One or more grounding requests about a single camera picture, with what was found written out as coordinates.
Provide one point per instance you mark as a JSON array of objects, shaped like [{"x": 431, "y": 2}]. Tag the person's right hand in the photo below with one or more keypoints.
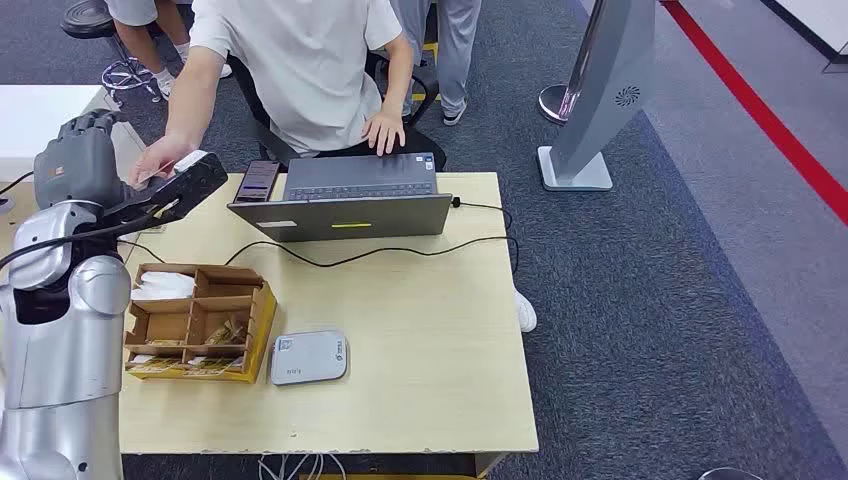
[{"x": 162, "y": 156}]

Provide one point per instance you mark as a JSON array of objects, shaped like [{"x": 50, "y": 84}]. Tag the gold cards in compartment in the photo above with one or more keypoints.
[{"x": 228, "y": 332}]

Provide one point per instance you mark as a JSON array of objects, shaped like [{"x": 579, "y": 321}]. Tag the white monitor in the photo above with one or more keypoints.
[{"x": 33, "y": 119}]

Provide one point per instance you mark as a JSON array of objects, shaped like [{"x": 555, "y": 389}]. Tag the pale wrist camera black mount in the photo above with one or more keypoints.
[{"x": 192, "y": 185}]

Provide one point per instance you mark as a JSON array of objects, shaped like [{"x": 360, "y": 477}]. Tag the white tissue pack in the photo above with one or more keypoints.
[{"x": 162, "y": 286}]

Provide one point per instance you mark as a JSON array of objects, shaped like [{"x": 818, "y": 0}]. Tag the brown cardboard divided box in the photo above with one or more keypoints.
[{"x": 262, "y": 324}]

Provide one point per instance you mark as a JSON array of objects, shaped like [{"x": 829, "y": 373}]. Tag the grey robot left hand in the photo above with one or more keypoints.
[{"x": 76, "y": 166}]

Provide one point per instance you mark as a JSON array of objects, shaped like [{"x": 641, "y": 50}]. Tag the black smartphone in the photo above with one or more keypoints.
[{"x": 258, "y": 181}]

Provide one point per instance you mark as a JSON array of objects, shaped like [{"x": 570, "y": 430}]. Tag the small grey round puck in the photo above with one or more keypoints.
[{"x": 5, "y": 204}]

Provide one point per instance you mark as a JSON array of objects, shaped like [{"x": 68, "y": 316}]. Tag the black office chair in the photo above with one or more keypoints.
[{"x": 265, "y": 132}]

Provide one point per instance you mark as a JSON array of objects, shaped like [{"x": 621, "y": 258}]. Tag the person standing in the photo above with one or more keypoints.
[{"x": 457, "y": 53}]

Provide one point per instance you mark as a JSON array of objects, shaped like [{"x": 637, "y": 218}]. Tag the person's left hand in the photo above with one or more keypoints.
[{"x": 385, "y": 131}]

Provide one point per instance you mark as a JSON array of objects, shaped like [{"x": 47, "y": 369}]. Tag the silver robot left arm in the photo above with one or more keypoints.
[{"x": 60, "y": 344}]

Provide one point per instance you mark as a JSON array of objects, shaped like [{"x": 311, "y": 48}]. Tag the grey laptop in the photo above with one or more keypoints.
[{"x": 344, "y": 218}]

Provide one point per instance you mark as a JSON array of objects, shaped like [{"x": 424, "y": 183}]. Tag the person on stool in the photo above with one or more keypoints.
[{"x": 139, "y": 40}]

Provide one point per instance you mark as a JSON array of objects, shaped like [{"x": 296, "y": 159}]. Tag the round metal base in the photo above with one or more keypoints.
[{"x": 729, "y": 474}]

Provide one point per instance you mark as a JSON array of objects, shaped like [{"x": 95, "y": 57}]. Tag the person at desk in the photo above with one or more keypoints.
[{"x": 298, "y": 66}]

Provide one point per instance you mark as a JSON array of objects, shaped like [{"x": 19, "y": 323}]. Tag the chrome stanchion post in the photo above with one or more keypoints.
[{"x": 553, "y": 102}]

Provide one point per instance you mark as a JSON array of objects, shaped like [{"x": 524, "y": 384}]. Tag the person's right forearm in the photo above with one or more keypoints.
[{"x": 189, "y": 99}]

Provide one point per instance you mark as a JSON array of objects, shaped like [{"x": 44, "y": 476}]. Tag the grey kiosk stand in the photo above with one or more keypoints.
[{"x": 609, "y": 73}]

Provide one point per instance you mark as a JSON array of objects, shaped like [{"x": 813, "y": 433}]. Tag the person's left forearm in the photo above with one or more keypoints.
[{"x": 397, "y": 79}]

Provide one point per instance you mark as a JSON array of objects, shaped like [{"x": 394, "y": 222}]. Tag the person's white shoe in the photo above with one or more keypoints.
[{"x": 525, "y": 311}]

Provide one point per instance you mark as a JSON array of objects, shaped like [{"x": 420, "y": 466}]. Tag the black round stool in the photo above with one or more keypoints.
[{"x": 86, "y": 16}]

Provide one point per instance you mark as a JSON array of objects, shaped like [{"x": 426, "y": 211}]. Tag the grey white card reader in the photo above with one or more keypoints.
[{"x": 308, "y": 358}]

